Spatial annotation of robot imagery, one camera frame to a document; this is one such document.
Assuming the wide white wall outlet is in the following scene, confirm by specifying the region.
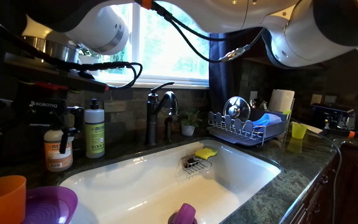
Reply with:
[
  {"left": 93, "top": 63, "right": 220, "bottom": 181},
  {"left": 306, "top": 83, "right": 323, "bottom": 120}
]
[{"left": 309, "top": 93, "right": 338, "bottom": 105}]

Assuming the soap bottle green label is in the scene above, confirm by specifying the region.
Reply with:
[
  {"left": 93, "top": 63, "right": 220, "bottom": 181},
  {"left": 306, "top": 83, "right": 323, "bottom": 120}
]
[{"left": 83, "top": 97, "right": 105, "bottom": 160}]

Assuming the white window frame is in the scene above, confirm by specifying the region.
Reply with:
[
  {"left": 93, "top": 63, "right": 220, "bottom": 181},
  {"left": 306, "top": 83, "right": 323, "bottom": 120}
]
[{"left": 78, "top": 1, "right": 210, "bottom": 89}]

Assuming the yellow sponge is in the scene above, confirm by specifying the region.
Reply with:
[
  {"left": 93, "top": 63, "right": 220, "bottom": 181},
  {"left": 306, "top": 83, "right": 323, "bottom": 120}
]
[{"left": 194, "top": 146, "right": 219, "bottom": 160}]

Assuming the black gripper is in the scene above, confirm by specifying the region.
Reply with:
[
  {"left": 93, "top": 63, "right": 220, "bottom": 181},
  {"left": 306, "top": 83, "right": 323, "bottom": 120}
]
[{"left": 0, "top": 93, "right": 85, "bottom": 155}]

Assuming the dark wall cabinet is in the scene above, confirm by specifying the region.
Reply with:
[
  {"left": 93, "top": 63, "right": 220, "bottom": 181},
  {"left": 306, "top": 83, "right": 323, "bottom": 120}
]
[{"left": 241, "top": 53, "right": 327, "bottom": 84}]

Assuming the black power cable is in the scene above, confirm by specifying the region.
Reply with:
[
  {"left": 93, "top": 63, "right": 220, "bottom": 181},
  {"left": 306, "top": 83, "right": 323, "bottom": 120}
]
[{"left": 307, "top": 128, "right": 356, "bottom": 224}]

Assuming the small plant in white pot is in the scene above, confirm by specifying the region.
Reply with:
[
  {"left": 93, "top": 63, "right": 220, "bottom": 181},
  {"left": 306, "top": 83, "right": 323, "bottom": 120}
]
[{"left": 177, "top": 108, "right": 202, "bottom": 138}]

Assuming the metal dish rack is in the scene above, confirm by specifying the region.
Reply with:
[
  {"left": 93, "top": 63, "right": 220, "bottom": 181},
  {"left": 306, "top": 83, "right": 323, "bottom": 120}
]
[{"left": 206, "top": 108, "right": 292, "bottom": 146}]

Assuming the dark blue curtain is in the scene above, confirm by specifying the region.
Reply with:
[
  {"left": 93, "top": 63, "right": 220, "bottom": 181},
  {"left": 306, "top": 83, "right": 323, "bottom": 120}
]
[{"left": 206, "top": 29, "right": 243, "bottom": 113}]

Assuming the purple plastic cup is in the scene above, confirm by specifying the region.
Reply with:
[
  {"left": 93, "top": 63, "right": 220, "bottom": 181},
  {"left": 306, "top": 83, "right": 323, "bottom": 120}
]
[{"left": 166, "top": 202, "right": 199, "bottom": 224}]

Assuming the orange plastic cup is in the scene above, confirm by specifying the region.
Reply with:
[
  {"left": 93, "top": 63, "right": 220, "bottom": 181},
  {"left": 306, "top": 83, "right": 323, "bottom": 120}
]
[{"left": 0, "top": 174, "right": 27, "bottom": 224}]

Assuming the wire sponge holder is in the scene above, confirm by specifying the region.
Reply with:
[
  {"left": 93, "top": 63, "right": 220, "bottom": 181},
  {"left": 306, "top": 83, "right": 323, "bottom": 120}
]
[{"left": 180, "top": 153, "right": 214, "bottom": 175}]

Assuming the blue striped cloth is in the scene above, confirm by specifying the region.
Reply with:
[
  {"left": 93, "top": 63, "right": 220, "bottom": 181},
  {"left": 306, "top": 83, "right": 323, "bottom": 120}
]
[{"left": 251, "top": 112, "right": 283, "bottom": 129}]

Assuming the white paper towel roll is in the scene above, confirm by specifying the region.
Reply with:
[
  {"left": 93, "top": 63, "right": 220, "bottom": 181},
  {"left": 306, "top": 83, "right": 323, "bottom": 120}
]
[{"left": 267, "top": 88, "right": 296, "bottom": 115}]

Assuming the yellow-green plastic cup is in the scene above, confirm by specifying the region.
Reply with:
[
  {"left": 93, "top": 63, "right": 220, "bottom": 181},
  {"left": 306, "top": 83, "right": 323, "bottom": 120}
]
[{"left": 291, "top": 120, "right": 308, "bottom": 140}]

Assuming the soap bottle orange label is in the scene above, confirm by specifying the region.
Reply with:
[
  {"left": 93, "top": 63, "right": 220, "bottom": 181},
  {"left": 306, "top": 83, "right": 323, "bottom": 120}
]
[{"left": 42, "top": 128, "right": 74, "bottom": 173}]

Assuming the dark metal faucet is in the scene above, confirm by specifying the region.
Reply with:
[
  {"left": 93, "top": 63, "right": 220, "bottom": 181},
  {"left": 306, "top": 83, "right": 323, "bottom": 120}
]
[{"left": 144, "top": 80, "right": 179, "bottom": 146}]

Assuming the dark wooden base cabinet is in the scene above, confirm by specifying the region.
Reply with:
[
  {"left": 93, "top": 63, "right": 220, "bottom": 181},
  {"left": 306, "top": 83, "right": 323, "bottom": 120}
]
[{"left": 286, "top": 140, "right": 358, "bottom": 224}]

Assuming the purple plastic plate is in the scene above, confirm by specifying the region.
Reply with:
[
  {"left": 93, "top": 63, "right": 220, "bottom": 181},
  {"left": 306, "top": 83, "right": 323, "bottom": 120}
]
[{"left": 21, "top": 185, "right": 79, "bottom": 224}]

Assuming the white sink basin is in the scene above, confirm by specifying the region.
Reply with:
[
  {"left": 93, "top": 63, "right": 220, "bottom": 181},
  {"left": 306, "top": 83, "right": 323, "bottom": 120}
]
[{"left": 58, "top": 138, "right": 282, "bottom": 224}]

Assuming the black toaster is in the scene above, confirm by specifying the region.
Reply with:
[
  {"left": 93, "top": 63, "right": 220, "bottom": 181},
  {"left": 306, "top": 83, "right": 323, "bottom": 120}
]
[{"left": 310, "top": 103, "right": 356, "bottom": 134}]

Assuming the glass pot lid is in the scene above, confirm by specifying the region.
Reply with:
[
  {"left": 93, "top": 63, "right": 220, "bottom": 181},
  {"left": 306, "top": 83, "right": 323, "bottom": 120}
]
[{"left": 222, "top": 94, "right": 252, "bottom": 121}]

